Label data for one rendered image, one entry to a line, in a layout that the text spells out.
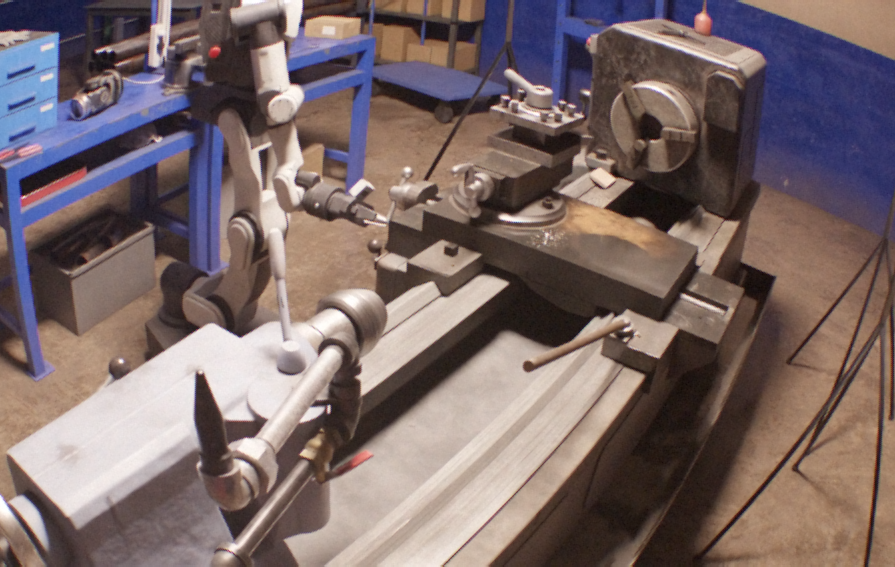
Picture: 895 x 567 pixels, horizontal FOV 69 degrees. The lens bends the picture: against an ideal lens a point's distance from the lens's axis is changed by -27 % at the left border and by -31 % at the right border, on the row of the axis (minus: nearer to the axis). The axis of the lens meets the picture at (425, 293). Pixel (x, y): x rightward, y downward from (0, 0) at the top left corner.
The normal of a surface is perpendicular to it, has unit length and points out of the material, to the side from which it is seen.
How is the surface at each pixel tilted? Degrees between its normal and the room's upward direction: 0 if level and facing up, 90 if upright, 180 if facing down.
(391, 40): 90
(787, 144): 90
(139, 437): 0
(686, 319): 0
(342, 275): 0
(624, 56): 90
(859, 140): 90
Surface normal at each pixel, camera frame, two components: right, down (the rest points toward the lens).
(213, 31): 0.17, 0.55
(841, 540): 0.07, -0.87
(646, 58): -0.55, 0.37
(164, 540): 0.83, 0.10
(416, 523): 0.68, -0.33
